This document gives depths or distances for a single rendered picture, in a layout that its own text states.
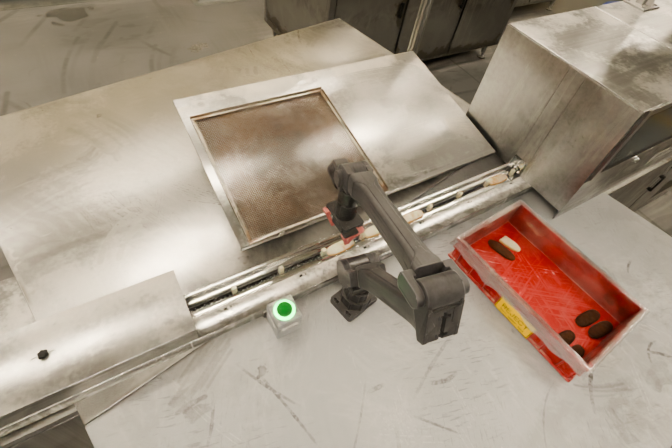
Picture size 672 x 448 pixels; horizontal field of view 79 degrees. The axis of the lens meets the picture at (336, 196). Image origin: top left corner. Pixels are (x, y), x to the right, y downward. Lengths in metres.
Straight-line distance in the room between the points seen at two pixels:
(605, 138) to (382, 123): 0.72
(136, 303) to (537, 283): 1.16
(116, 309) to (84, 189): 0.53
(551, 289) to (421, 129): 0.71
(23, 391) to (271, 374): 0.51
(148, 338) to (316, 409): 0.43
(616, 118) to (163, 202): 1.40
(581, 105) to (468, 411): 0.96
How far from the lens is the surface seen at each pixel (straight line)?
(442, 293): 0.74
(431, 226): 1.38
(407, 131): 1.60
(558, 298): 1.48
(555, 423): 1.30
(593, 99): 1.50
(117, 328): 1.11
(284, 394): 1.11
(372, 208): 0.89
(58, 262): 1.38
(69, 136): 1.74
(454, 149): 1.64
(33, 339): 1.17
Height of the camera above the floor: 1.89
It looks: 48 degrees down
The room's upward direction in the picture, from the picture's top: 11 degrees clockwise
